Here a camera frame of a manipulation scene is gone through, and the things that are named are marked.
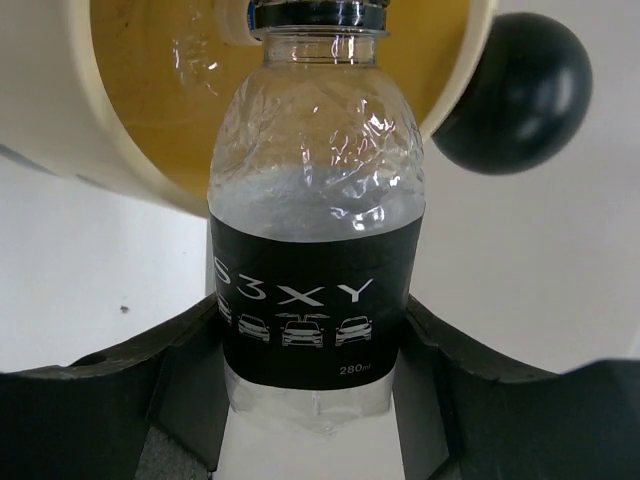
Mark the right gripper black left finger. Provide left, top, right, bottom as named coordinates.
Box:
left=1, top=296, right=229, bottom=479

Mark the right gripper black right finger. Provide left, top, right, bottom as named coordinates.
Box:
left=393, top=300, right=639, bottom=479

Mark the black label bottle black cap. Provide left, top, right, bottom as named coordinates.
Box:
left=208, top=1, right=426, bottom=434

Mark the cream panda bin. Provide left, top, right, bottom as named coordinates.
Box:
left=1, top=1, right=593, bottom=216

